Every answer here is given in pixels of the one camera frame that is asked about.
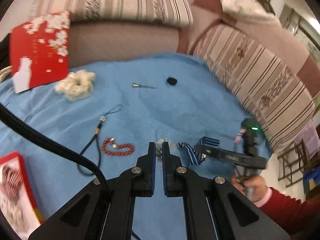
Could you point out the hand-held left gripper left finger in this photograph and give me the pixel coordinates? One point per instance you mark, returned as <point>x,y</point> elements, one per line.
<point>151,170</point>

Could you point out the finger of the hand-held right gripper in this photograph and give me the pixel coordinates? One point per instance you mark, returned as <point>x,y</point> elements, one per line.
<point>220,153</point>

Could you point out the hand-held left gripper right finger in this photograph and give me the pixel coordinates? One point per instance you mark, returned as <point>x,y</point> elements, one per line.
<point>165,170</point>

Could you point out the red rimmed gift box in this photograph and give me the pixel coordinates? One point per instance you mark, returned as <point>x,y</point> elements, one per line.
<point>27,180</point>

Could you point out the red plaid scrunchie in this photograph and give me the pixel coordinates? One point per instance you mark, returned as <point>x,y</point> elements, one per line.
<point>8,180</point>

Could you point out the person's right forearm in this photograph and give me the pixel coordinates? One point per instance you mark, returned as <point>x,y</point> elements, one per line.
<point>287,210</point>

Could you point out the person's right hand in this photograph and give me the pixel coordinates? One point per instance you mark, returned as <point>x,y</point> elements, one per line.
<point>255,186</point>

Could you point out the wooden chair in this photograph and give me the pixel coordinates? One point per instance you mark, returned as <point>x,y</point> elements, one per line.
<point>297,160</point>

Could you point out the striped floral cushion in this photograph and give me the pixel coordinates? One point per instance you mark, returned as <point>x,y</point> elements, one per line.
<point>262,80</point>
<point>125,0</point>

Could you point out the lilac cloth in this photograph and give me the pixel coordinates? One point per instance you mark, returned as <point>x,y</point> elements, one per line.
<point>310,135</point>

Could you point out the blue towel blanket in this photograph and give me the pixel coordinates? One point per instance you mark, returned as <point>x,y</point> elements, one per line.
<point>175,110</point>

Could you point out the blue plastic crate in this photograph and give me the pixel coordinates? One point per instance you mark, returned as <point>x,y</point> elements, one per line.
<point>311,185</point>

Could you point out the silver hair clip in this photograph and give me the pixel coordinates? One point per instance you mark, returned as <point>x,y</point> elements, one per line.
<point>137,85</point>

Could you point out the cream scrunchie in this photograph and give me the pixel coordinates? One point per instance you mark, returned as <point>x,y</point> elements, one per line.
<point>75,85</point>

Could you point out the white cloth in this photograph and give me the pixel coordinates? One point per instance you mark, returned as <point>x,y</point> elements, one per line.
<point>245,10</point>

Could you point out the window frame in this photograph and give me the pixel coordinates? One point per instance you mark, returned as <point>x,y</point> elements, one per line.
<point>297,22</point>

